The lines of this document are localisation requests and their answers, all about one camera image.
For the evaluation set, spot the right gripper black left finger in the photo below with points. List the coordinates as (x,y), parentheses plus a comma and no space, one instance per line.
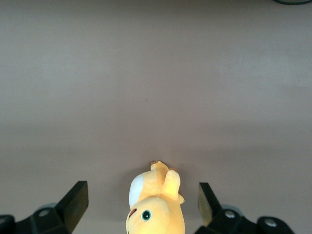
(70,207)

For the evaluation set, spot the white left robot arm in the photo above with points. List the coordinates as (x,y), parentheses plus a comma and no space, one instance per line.
(290,1)

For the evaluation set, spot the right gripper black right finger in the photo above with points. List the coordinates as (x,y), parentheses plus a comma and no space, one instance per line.
(214,214)

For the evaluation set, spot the yellow plush toy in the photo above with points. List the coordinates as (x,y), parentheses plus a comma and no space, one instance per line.
(156,214)

